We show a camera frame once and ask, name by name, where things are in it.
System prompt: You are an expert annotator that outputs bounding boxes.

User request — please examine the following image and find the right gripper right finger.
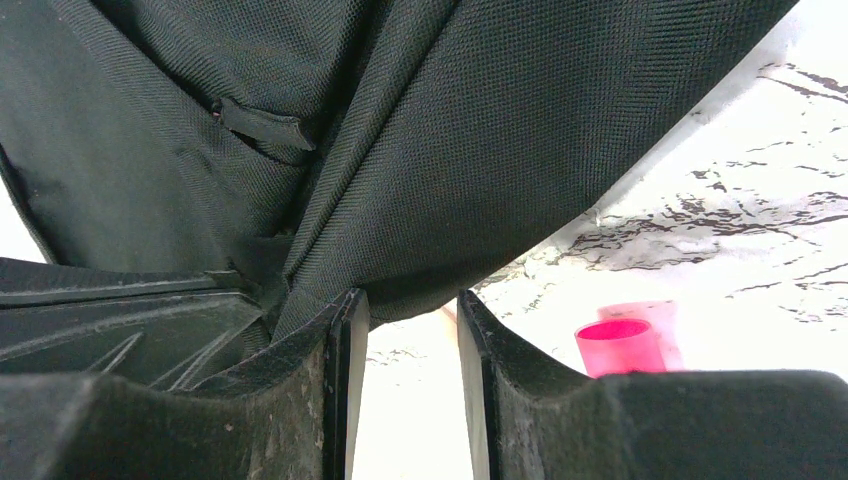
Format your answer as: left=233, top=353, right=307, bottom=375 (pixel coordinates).
left=457, top=291, right=847, bottom=479

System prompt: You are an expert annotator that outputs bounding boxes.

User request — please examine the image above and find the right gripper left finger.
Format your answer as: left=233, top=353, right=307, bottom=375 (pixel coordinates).
left=1, top=289, right=369, bottom=479

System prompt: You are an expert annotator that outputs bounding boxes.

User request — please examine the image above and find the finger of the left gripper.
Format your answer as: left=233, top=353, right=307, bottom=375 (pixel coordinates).
left=1, top=258, right=270, bottom=391

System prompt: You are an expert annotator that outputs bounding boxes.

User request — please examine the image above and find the black backpack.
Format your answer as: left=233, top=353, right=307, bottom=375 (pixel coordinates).
left=1, top=1, right=792, bottom=335

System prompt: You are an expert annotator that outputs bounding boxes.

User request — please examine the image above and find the black pink highlighter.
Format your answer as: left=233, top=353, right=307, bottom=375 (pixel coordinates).
left=574, top=318, right=666, bottom=378

